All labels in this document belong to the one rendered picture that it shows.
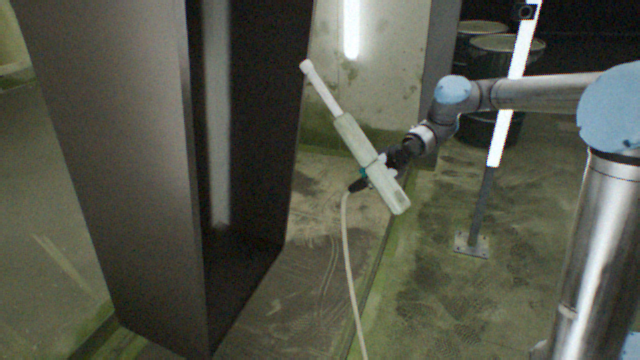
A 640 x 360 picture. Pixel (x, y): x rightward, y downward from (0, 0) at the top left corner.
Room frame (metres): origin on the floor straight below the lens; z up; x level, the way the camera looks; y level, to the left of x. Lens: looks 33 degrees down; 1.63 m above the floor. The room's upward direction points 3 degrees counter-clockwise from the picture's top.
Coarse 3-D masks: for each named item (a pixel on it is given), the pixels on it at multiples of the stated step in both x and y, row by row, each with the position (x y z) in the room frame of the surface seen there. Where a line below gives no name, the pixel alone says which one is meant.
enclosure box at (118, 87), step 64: (64, 0) 0.66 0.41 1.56; (128, 0) 0.61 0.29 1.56; (192, 0) 1.18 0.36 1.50; (256, 0) 1.22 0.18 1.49; (64, 64) 0.69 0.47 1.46; (128, 64) 0.63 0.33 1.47; (192, 64) 1.18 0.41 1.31; (256, 64) 1.23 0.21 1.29; (64, 128) 0.72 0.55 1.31; (128, 128) 0.65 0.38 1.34; (192, 128) 0.62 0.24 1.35; (256, 128) 1.24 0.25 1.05; (128, 192) 0.67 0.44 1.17; (192, 192) 0.61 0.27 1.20; (256, 192) 1.25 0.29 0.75; (128, 256) 0.71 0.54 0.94; (192, 256) 0.62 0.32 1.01; (256, 256) 1.15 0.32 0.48; (128, 320) 0.76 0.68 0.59; (192, 320) 0.65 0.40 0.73
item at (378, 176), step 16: (304, 64) 0.98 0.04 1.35; (320, 80) 0.96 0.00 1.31; (336, 112) 0.90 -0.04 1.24; (336, 128) 0.89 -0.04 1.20; (352, 128) 0.87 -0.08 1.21; (352, 144) 0.84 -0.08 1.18; (368, 144) 0.85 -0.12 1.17; (368, 160) 0.81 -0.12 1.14; (368, 176) 0.81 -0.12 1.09; (384, 176) 0.79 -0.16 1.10; (352, 192) 0.92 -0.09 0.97; (384, 192) 0.77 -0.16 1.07; (400, 192) 0.76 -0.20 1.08; (400, 208) 0.74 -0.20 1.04
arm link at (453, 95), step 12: (444, 84) 0.97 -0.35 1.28; (456, 84) 0.97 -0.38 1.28; (468, 84) 0.97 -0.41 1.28; (444, 96) 0.95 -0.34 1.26; (456, 96) 0.93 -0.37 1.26; (468, 96) 0.95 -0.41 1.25; (432, 108) 0.99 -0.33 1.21; (444, 108) 0.95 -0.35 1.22; (456, 108) 0.95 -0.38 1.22; (468, 108) 0.96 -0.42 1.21; (432, 120) 0.99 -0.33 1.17; (444, 120) 0.96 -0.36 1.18; (456, 120) 0.97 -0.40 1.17
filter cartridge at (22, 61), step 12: (0, 0) 1.48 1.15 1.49; (0, 12) 1.46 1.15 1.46; (12, 12) 1.53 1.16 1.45; (0, 24) 1.43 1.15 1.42; (12, 24) 1.49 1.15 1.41; (0, 36) 1.42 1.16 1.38; (12, 36) 1.46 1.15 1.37; (0, 48) 1.40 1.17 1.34; (12, 48) 1.44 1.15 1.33; (24, 48) 1.49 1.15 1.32; (0, 60) 1.39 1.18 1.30; (12, 60) 1.42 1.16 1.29; (24, 60) 1.45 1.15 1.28; (0, 72) 1.36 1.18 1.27; (12, 72) 1.39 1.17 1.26
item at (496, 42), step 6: (486, 36) 3.30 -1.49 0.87; (492, 36) 3.30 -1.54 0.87; (498, 36) 3.29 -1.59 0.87; (504, 36) 3.28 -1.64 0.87; (510, 36) 3.27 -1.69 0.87; (474, 42) 3.14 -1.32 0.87; (480, 42) 3.15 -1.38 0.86; (486, 42) 3.14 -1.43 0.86; (492, 42) 3.13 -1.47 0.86; (498, 42) 3.12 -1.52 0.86; (504, 42) 3.11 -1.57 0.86; (510, 42) 3.10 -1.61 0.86; (534, 42) 3.05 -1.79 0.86; (498, 48) 2.93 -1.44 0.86; (504, 48) 2.92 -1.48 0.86; (510, 48) 2.91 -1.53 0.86; (534, 48) 2.87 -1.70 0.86
